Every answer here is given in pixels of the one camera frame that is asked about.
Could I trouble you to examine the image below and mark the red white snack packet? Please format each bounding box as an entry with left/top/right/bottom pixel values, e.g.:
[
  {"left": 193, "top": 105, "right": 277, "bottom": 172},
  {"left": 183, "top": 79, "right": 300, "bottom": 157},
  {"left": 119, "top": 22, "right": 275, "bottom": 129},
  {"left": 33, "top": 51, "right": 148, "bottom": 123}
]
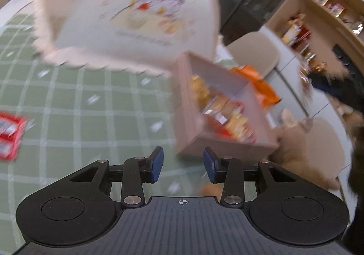
[{"left": 0, "top": 111, "right": 27, "bottom": 161}]

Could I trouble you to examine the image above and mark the yellow pastry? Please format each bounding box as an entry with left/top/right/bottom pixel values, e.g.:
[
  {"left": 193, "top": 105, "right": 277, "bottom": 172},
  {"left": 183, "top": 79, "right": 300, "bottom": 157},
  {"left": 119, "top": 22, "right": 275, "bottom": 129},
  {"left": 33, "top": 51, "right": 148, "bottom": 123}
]
[{"left": 191, "top": 75, "right": 210, "bottom": 110}]

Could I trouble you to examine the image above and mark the red candy packet in box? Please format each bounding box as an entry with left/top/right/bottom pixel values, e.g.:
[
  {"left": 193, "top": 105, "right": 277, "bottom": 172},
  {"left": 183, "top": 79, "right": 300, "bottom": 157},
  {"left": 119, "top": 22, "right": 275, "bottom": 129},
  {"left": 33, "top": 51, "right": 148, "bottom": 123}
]
[{"left": 202, "top": 95, "right": 257, "bottom": 144}]

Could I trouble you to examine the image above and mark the pink open box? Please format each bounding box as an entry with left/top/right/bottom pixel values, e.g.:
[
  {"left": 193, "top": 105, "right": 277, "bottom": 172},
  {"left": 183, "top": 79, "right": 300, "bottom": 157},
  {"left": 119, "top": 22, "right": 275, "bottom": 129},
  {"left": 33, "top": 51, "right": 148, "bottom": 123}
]
[{"left": 170, "top": 52, "right": 278, "bottom": 164}]

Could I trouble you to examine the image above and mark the brown plush toy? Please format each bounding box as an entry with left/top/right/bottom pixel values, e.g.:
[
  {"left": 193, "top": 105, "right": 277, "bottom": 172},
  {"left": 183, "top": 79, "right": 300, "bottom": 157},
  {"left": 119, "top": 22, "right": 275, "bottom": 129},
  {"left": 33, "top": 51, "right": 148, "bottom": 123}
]
[{"left": 270, "top": 109, "right": 344, "bottom": 190}]

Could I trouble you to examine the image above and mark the orange snack bag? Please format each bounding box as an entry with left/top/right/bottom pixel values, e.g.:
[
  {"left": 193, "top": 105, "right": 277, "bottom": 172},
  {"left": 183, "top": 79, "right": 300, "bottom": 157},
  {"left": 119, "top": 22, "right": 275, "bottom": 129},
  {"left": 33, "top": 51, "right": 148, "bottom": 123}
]
[{"left": 230, "top": 65, "right": 281, "bottom": 110}]

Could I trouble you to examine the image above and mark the wooden shelf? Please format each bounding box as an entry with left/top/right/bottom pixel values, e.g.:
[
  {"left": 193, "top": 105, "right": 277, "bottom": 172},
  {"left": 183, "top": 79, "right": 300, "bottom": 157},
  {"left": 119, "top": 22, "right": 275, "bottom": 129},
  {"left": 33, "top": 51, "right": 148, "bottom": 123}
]
[{"left": 266, "top": 0, "right": 363, "bottom": 74}]

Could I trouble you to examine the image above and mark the green checked tablecloth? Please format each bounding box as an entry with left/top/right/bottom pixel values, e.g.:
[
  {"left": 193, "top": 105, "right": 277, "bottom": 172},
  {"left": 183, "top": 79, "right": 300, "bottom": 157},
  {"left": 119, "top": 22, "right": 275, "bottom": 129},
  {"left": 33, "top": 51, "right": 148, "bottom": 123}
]
[{"left": 1, "top": 14, "right": 207, "bottom": 254}]

